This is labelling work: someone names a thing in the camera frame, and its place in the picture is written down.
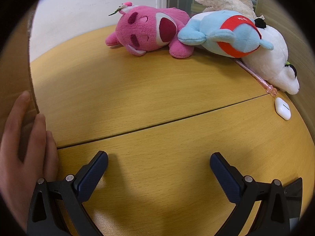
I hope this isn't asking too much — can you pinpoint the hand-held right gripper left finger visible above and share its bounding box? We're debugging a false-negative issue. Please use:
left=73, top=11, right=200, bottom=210
left=27, top=150, right=109, bottom=236

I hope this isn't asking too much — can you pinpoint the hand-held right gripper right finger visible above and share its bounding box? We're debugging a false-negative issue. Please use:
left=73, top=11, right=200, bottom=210
left=210, top=152, right=291, bottom=236

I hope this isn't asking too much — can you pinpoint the brown cardboard box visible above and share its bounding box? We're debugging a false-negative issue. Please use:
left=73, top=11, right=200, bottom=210
left=0, top=5, right=41, bottom=163

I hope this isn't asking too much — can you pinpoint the wooden desktop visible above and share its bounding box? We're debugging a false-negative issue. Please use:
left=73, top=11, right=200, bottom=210
left=30, top=25, right=315, bottom=236

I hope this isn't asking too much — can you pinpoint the person's left hand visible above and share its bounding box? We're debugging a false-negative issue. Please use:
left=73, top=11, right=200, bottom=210
left=0, top=90, right=59, bottom=234

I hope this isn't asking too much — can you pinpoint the black flat object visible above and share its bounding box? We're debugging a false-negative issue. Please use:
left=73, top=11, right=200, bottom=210
left=283, top=177, right=303, bottom=229

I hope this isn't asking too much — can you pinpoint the white earbuds case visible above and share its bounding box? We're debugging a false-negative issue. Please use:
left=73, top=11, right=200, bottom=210
left=274, top=97, right=291, bottom=121

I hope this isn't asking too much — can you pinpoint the pink transparent pen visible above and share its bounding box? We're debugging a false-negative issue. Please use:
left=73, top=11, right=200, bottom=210
left=235, top=59, right=278, bottom=97

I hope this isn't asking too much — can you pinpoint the white plush dog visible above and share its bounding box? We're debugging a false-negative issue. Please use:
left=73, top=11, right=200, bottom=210
left=242, top=15, right=301, bottom=95

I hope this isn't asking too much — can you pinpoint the blue and red plush toy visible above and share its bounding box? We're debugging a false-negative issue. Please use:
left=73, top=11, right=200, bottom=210
left=177, top=10, right=274, bottom=59

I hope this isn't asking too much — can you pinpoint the pink plush bear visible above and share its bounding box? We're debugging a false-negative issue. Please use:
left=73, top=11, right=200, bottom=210
left=105, top=1, right=195, bottom=59

